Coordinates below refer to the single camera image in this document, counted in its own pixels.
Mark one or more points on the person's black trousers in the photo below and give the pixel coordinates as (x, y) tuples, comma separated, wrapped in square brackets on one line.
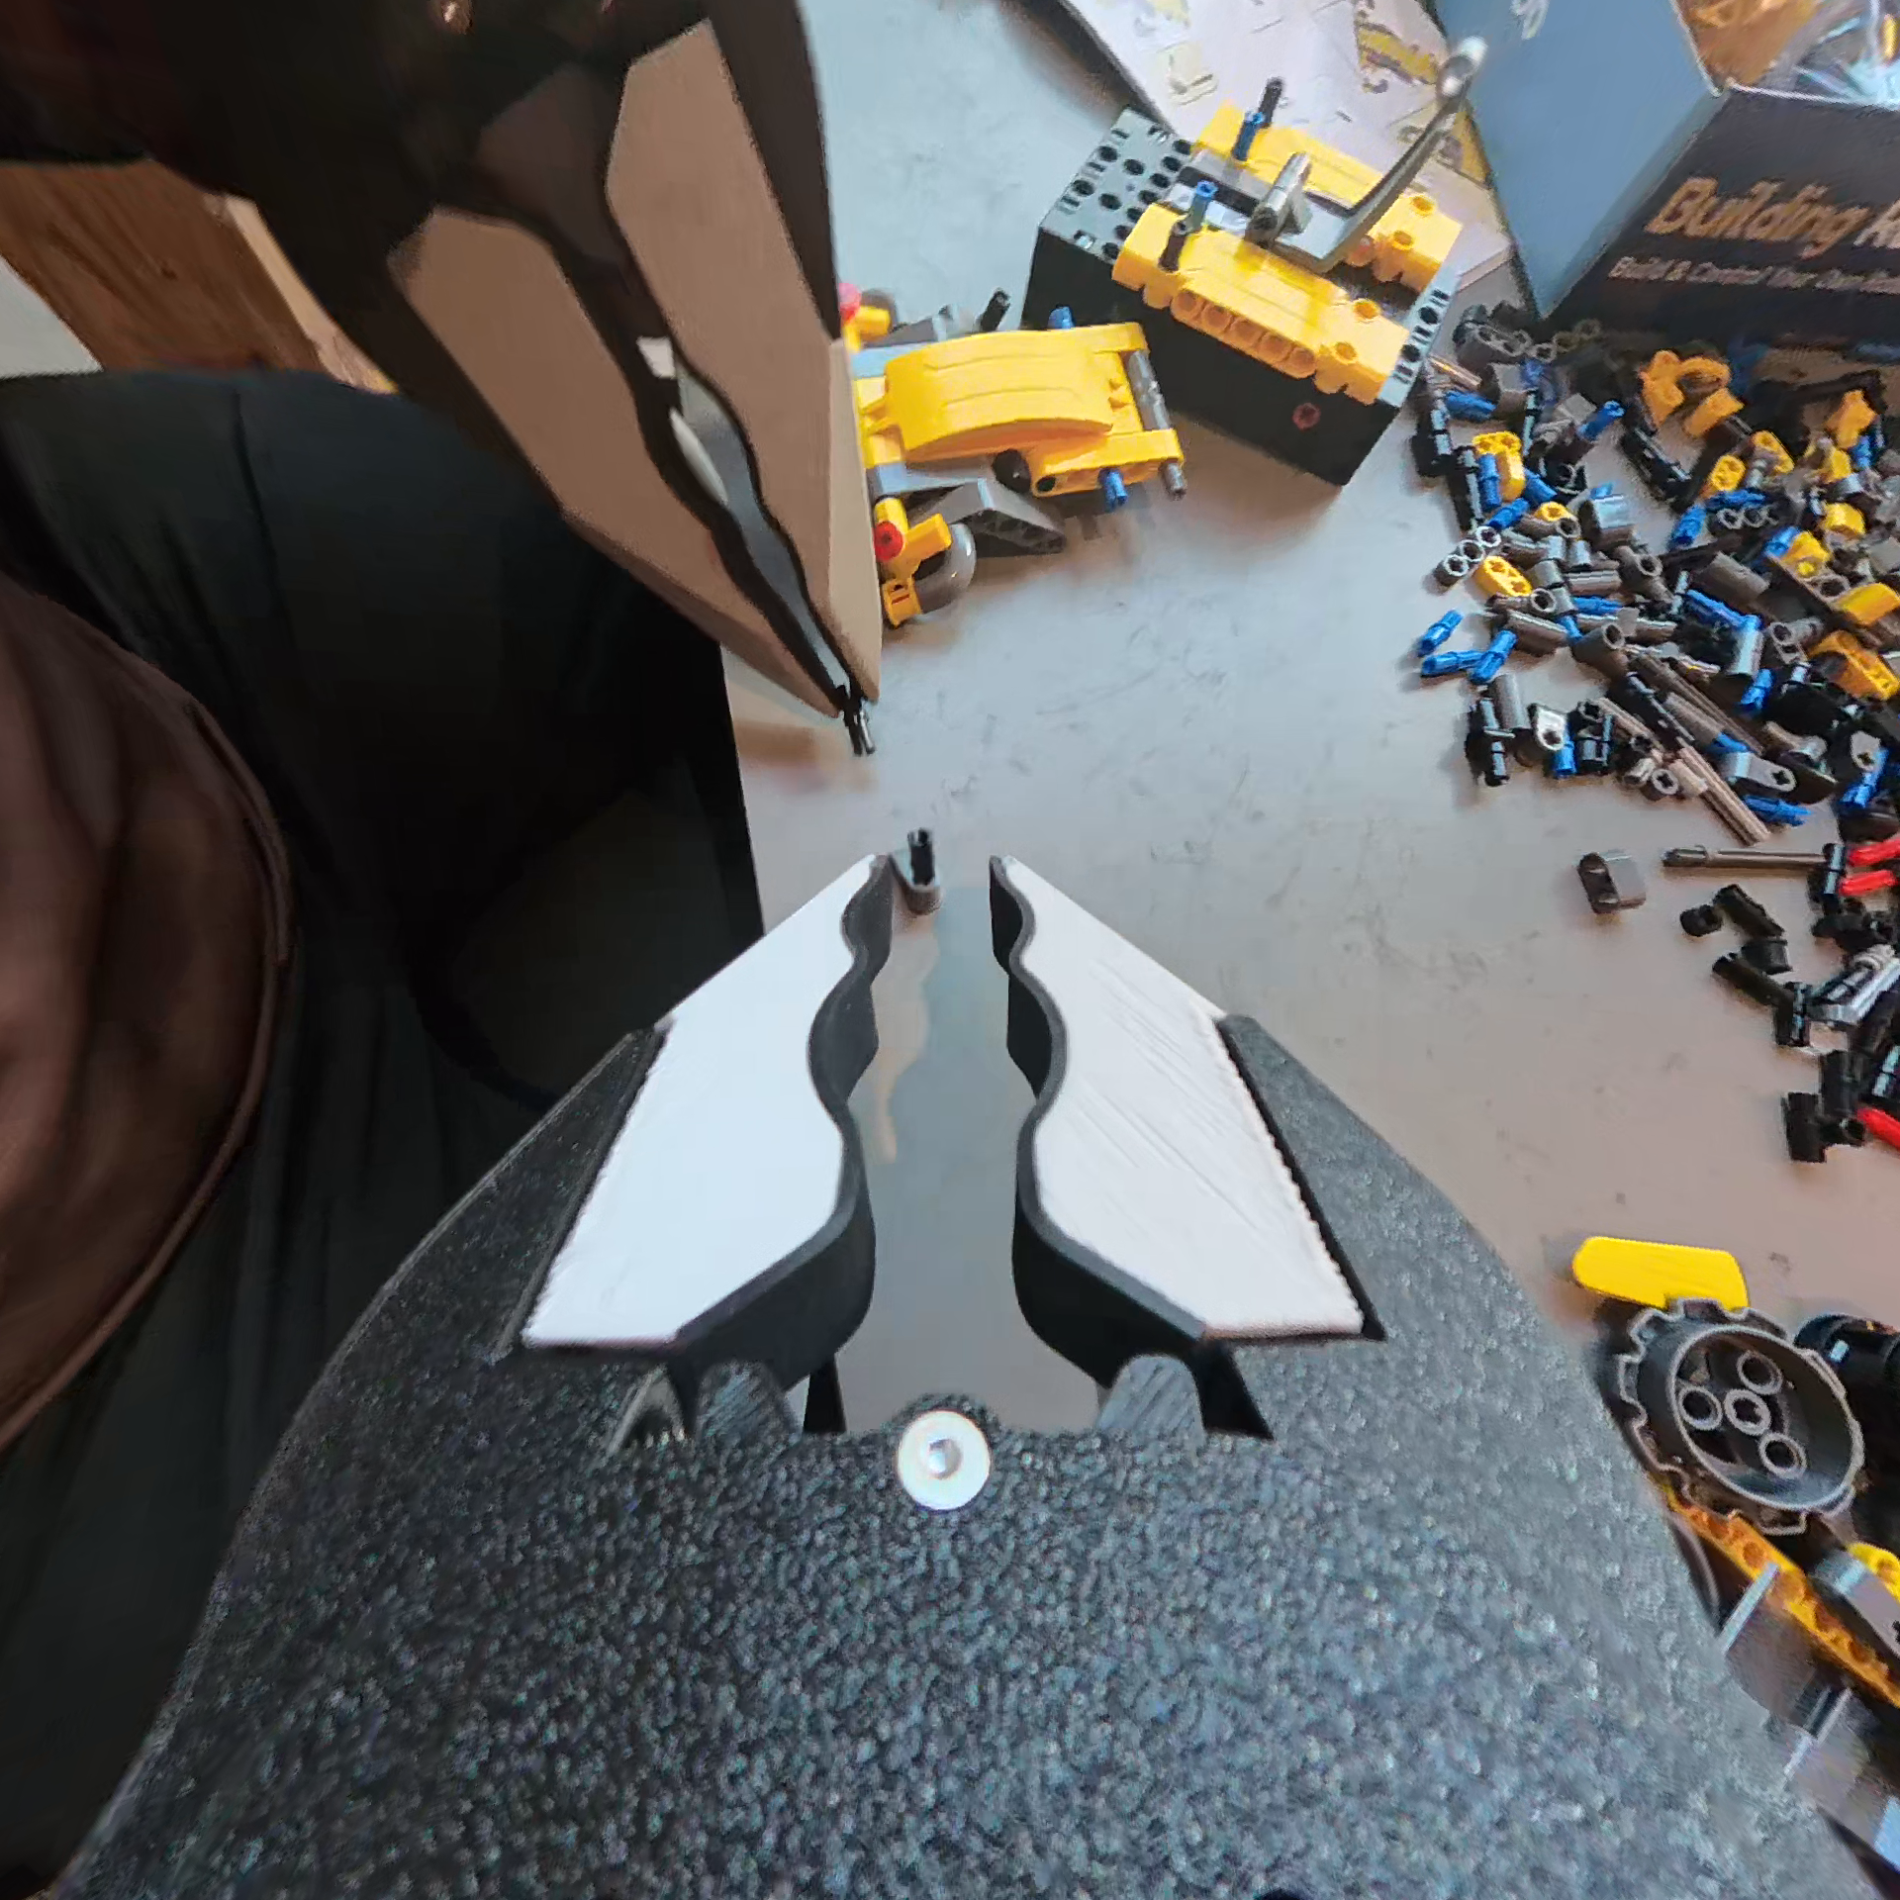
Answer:
[(448, 666)]

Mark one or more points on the grey holed connector piece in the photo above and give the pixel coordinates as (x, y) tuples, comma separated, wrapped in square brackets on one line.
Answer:
[(918, 890)]

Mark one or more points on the grey desk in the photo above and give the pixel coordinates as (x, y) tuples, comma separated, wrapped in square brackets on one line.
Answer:
[(1187, 774)]

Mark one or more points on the pile of small building pieces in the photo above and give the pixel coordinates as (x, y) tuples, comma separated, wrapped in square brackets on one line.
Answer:
[(1678, 592)]

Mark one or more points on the yellow grey toy vehicle chassis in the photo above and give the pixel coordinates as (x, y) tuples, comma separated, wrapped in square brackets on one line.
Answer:
[(1809, 1633)]

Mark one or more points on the black block with yellow beams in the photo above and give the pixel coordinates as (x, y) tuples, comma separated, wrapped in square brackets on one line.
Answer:
[(1261, 310)]

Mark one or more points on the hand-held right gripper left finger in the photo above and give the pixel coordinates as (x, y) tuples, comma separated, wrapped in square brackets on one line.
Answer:
[(712, 1174)]

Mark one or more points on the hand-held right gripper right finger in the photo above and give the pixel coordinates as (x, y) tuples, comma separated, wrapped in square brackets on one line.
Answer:
[(1187, 1174)]

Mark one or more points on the dark grey sleeve piece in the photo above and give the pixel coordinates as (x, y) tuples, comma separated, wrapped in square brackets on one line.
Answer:
[(1609, 881)]

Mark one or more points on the yellow curved panel piece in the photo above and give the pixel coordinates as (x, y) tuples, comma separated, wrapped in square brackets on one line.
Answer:
[(1658, 1271)]

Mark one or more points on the black rubber tyre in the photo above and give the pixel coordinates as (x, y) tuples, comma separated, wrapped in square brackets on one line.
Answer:
[(1857, 1358)]

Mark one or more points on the open instruction booklet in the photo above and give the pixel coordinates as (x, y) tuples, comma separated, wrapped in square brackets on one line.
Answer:
[(1261, 44)]

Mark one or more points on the yellow curved panel assembly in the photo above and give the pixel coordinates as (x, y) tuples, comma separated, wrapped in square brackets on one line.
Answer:
[(1010, 403)]

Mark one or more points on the dark blue kit box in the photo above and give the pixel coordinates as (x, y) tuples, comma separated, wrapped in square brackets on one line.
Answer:
[(1603, 164)]

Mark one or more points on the wooden leg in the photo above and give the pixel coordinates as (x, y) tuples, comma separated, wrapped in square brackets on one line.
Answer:
[(178, 281)]

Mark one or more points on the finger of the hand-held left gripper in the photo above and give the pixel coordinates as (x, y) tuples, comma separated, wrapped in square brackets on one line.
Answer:
[(741, 298), (564, 387)]

